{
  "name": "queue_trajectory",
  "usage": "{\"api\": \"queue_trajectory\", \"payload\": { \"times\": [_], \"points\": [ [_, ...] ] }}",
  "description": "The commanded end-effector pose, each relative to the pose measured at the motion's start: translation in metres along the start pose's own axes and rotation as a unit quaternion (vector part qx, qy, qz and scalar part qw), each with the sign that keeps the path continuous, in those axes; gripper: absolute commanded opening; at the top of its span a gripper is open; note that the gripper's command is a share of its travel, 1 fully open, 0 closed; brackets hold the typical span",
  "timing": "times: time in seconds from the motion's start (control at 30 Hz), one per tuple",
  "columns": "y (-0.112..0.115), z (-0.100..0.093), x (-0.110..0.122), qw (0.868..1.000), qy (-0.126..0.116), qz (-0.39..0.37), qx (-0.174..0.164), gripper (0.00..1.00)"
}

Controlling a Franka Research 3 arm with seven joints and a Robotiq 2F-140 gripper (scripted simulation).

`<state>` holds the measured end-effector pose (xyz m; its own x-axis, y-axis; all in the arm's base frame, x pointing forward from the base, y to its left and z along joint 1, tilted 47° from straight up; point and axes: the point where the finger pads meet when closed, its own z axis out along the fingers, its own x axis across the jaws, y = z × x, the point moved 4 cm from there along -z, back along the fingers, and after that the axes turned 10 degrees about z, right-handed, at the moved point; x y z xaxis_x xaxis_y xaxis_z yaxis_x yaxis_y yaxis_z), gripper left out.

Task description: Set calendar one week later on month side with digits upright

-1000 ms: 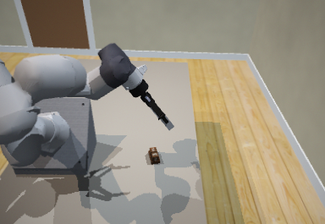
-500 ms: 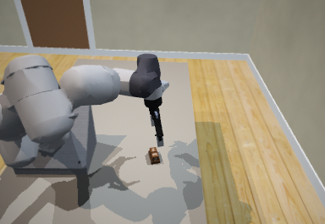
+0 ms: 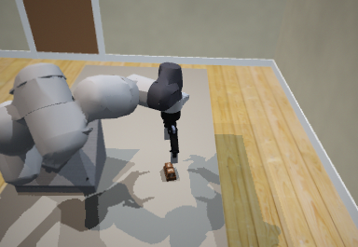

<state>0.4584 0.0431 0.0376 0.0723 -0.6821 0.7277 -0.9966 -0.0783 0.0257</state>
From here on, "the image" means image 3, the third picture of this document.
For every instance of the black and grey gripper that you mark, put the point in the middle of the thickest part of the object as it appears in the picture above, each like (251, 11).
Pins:
(170, 133)

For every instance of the brown cube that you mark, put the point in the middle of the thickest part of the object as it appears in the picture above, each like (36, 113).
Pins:
(170, 172)
(168, 165)

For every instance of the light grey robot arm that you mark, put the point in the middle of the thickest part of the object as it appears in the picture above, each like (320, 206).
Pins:
(47, 120)

